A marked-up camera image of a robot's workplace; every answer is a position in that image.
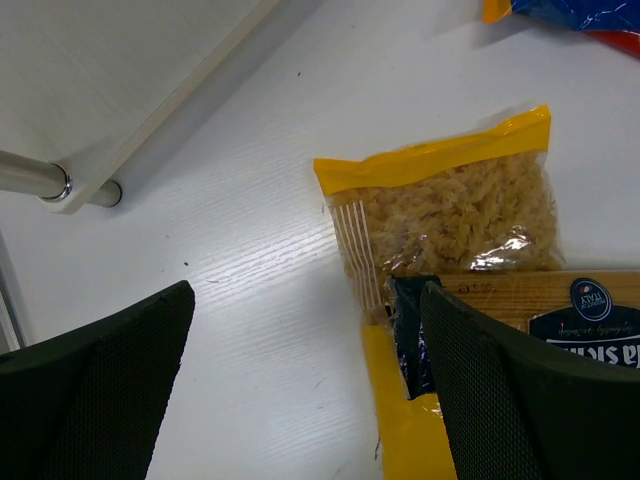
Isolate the white two-tier shelf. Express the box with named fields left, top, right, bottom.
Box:
left=0, top=0, right=333, bottom=216

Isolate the red spaghetti pack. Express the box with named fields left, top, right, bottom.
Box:
left=588, top=31, right=640, bottom=59

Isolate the yellow fusilli pasta bag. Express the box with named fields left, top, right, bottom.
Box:
left=313, top=105, right=563, bottom=479

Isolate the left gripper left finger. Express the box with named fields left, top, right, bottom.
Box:
left=1, top=281, right=195, bottom=479

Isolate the dark blue spaghetti pack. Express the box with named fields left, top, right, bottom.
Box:
left=391, top=270, right=639, bottom=400

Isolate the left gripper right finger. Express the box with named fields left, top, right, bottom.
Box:
left=420, top=281, right=639, bottom=479

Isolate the blue orange pasta bag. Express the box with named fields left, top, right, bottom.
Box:
left=482, top=0, right=639, bottom=32

